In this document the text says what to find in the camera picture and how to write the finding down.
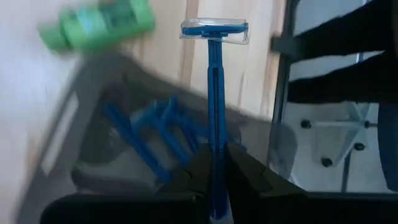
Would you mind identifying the black support strut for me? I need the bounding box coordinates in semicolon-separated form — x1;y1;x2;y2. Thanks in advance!
272;0;398;105

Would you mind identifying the small green bottle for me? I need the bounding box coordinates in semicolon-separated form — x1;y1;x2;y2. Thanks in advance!
39;0;156;54

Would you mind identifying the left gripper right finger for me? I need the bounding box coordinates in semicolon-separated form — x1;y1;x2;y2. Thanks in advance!
226;143;398;224

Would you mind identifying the white chair base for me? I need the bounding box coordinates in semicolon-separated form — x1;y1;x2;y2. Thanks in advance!
300;102;379;194

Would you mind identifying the blue disposable razor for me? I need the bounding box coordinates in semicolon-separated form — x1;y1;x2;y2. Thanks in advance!
133;99;193;166
179;17;250;224
102;102;172;184

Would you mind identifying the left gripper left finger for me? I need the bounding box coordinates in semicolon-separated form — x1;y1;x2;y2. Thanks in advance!
40;144;215;224

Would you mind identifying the person's leg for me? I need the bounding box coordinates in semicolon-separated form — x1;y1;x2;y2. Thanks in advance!
377;102;398;192

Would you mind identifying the dark translucent plastic container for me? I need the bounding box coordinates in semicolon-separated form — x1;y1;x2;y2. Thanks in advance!
18;52;274;224

